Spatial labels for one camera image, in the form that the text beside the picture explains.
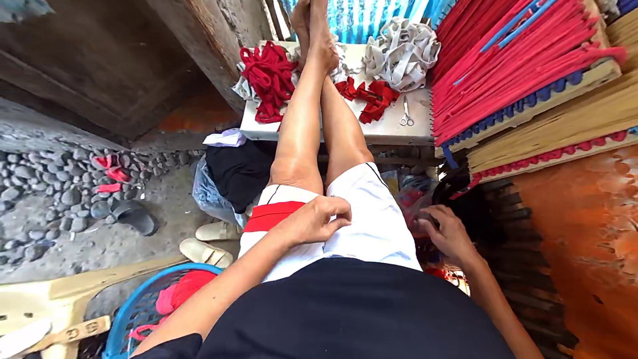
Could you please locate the clear blue plastic bag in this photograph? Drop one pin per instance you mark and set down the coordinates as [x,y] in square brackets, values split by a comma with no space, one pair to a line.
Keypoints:
[203,190]

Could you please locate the person's right fingers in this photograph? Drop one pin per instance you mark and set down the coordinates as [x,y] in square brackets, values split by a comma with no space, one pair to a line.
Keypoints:
[438,211]

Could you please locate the silver scissors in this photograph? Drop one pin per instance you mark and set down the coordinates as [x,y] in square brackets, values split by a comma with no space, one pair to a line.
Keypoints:
[405,112]

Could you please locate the person's left index finger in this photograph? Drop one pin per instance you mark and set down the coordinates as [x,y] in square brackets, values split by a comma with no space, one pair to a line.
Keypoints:
[340,203]

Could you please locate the cream plastic chair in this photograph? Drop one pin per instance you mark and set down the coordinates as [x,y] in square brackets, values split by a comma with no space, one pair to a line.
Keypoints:
[50,294]

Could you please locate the pile of grey pebbles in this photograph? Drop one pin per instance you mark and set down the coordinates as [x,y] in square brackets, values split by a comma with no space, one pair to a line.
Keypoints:
[65,174]

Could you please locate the blue plastic basket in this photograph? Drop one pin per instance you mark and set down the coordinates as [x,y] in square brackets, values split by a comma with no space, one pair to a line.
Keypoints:
[122,319]

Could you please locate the light blue fabric strips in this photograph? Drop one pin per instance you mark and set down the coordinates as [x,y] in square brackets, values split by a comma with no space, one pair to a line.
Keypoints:
[518,30]

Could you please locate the black cloth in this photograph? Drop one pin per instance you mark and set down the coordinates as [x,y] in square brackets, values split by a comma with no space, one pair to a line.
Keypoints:
[239,172]

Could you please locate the clear bag with red contents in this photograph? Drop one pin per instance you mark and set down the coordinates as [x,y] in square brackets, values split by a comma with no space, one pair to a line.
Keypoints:
[414,199]

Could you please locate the white cloth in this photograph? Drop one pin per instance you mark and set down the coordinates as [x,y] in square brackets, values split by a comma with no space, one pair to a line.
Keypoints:
[227,137]

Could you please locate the person's legs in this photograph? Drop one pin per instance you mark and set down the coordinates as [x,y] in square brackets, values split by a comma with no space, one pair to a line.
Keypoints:
[301,124]

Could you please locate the person's body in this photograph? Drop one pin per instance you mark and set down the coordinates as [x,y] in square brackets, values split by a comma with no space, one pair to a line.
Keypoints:
[359,309]

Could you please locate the tangled dark red fabric strips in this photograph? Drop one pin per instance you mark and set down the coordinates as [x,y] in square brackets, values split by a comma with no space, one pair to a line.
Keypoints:
[269,75]

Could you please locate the dark grey slipper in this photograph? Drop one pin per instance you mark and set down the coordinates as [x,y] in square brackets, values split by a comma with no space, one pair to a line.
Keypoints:
[137,219]

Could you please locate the short bright red fabric strips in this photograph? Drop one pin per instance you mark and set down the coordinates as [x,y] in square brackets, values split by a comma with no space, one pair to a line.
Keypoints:
[376,102]

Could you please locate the blue white striped curtain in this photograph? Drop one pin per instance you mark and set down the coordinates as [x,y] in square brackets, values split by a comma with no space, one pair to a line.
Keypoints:
[369,25]

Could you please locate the person's left forearm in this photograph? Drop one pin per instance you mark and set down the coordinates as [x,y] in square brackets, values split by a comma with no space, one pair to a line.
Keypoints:
[230,282]

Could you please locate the person's right thumb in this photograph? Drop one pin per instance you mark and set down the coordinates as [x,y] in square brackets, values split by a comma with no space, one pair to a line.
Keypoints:
[428,226]

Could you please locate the wooden door post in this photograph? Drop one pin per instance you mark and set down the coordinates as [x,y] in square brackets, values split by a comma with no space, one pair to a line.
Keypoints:
[209,45]

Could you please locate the person's right hand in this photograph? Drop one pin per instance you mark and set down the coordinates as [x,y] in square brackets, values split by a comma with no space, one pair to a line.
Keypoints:
[452,233]

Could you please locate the brown wooden door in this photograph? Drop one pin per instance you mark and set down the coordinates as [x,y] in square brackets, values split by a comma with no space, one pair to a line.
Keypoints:
[89,65]

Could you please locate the person's right forearm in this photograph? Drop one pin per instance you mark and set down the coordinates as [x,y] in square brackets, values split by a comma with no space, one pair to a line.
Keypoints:
[493,299]

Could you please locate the person's left hand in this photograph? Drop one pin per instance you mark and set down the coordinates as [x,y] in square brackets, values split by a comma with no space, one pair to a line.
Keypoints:
[310,220]

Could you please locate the scattered whitish fabric strips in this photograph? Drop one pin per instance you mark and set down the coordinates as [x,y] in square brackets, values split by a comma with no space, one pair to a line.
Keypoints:
[341,62]

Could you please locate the stretched row of red strips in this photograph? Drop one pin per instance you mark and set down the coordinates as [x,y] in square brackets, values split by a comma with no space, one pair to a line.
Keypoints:
[503,70]

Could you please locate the pile of white fabric strips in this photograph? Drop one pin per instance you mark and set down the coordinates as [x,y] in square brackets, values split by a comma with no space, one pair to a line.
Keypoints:
[401,52]

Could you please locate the wooden frame with tan strips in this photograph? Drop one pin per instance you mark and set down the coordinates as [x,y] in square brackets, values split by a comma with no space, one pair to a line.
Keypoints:
[548,127]

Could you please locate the row of dark blue strips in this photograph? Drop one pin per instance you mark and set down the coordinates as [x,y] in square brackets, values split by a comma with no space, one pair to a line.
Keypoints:
[528,102]

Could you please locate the red fabric scrap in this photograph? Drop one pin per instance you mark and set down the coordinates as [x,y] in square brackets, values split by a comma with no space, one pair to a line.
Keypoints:
[117,174]
[103,161]
[109,188]

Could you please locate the wooden frame with nails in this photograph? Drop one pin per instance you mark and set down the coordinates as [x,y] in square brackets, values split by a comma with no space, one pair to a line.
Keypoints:
[598,80]

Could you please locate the white table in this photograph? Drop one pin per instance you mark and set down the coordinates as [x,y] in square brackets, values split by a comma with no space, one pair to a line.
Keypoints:
[344,129]

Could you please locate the beige shoe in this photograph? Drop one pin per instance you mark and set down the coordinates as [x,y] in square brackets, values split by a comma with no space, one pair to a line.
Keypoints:
[215,232]
[199,249]

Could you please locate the bundle of pinkish red cloth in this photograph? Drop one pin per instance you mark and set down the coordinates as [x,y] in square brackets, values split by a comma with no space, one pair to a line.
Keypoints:
[192,287]

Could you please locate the person's left thumb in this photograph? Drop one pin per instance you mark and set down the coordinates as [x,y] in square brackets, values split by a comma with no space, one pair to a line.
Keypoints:
[338,228]

